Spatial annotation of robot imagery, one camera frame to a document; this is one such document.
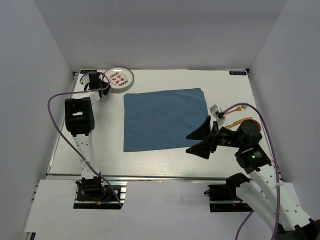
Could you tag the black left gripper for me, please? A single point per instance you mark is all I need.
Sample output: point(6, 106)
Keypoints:
point(107, 89)

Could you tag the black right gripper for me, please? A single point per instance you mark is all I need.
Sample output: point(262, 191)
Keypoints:
point(202, 148)

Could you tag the white plate with red characters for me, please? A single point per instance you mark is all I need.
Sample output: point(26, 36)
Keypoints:
point(121, 78)

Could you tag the blue cloth placemat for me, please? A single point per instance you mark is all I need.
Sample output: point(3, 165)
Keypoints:
point(162, 119)

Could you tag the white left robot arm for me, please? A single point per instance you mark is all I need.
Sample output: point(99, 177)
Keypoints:
point(80, 122)

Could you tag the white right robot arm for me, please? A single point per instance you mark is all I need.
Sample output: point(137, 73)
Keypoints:
point(259, 187)

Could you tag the blue label sticker left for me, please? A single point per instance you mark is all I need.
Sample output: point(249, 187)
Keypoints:
point(86, 71)

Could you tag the blue label sticker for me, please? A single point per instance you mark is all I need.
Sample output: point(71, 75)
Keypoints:
point(238, 73)
point(86, 71)

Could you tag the blue label sticker right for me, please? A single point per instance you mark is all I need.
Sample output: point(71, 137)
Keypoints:
point(238, 73)

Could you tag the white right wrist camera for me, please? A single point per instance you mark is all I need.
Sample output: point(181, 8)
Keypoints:
point(218, 114)

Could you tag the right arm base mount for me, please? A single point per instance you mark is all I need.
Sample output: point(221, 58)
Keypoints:
point(221, 200)

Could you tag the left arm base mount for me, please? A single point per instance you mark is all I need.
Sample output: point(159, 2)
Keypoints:
point(95, 194)

